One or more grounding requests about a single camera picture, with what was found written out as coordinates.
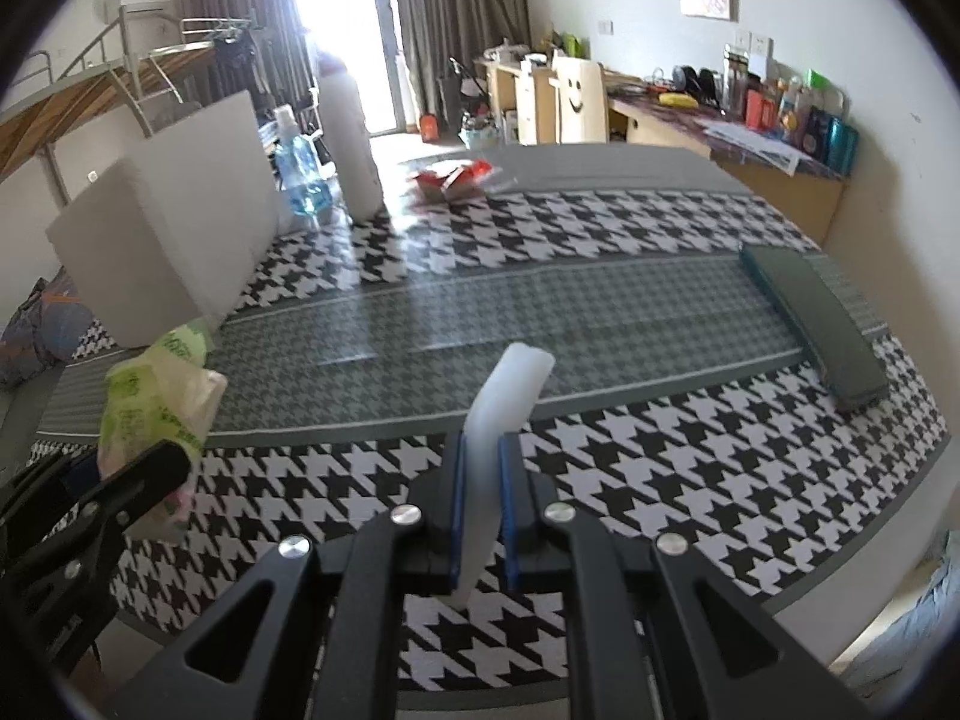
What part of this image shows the brown curtain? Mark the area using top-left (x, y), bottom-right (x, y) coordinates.
top-left (181, 0), bottom-right (313, 121)
top-left (397, 0), bottom-right (532, 114)

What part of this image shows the long wooden desk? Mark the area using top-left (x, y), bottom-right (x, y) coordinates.
top-left (475, 60), bottom-right (846, 244)

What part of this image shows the right brown curtain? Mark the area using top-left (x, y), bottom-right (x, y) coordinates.
top-left (397, 0), bottom-right (532, 114)

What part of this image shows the teal bottle on desk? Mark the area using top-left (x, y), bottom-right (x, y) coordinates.
top-left (825, 117), bottom-right (859, 177)

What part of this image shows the dark green flat case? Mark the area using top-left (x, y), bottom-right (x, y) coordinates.
top-left (739, 245), bottom-right (889, 413)

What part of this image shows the blue orange quilt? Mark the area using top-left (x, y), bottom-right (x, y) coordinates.
top-left (2, 268), bottom-right (93, 390)

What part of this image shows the grey metal bunk bed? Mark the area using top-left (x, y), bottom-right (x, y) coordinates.
top-left (2, 8), bottom-right (213, 205)

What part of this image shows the left brown curtain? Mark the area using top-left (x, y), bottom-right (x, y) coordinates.
top-left (181, 0), bottom-right (313, 121)

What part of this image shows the white lotion pump bottle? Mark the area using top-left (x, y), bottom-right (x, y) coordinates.
top-left (316, 52), bottom-right (384, 223)

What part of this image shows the red snack packet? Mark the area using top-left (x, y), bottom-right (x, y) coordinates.
top-left (412, 160), bottom-right (500, 203)

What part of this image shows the white styrofoam box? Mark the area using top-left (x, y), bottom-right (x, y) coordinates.
top-left (47, 93), bottom-right (288, 348)

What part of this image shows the wooden smiley face chair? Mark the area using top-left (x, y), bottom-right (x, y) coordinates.
top-left (551, 55), bottom-right (610, 145)

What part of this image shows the green tissue pack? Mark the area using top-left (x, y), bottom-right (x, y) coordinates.
top-left (98, 319), bottom-right (228, 544)

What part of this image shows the glass balcony door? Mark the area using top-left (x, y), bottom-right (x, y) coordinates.
top-left (295, 0), bottom-right (409, 135)

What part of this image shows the yellow object on desk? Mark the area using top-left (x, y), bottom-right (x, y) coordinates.
top-left (658, 93), bottom-right (700, 109)

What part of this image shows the houndstooth table cloth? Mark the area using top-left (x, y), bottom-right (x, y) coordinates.
top-left (107, 149), bottom-right (953, 650)

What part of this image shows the blue liquid spray bottle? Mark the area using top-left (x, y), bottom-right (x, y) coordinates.
top-left (274, 104), bottom-right (334, 224)

